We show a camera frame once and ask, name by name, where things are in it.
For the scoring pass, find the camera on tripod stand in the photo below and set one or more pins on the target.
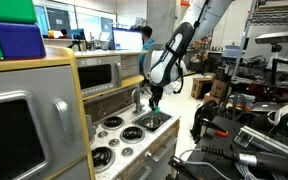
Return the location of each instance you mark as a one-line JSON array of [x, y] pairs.
[[275, 40]]

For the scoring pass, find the wooden toy kitchen playset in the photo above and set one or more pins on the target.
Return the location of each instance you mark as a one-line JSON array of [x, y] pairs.
[[109, 155]]

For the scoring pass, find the silver toy faucet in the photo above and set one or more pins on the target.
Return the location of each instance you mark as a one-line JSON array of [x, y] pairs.
[[136, 96]]

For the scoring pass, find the person in blue shirt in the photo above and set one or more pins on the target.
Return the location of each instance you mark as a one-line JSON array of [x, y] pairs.
[[147, 42]]

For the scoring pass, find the aluminium extrusion rail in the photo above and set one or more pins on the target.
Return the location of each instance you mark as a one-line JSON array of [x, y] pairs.
[[248, 136]]

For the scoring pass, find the silver toy microwave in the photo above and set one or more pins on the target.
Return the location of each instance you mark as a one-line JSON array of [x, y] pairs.
[[99, 74]]

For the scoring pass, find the blue foam block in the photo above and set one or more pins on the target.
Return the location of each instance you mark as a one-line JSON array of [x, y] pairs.
[[21, 41]]

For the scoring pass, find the stainless steel pot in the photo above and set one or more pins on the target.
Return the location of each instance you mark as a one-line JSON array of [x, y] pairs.
[[151, 122]]

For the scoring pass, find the cardboard box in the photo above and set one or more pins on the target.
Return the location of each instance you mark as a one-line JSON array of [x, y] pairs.
[[201, 86]]

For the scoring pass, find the grey toy sink basin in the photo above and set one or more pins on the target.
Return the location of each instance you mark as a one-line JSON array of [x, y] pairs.
[[164, 117]]

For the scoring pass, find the orange black clamp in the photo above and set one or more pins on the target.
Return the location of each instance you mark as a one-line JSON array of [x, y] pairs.
[[218, 130]]

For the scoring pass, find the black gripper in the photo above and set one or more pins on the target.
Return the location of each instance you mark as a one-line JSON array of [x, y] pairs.
[[157, 93]]

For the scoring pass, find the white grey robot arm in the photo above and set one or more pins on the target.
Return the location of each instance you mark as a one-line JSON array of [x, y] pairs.
[[199, 20]]

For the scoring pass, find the computer monitor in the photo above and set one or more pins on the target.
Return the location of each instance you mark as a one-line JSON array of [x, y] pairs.
[[127, 39]]

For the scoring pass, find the silver toy oven door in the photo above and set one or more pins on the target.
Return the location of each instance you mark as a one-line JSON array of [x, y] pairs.
[[40, 129]]

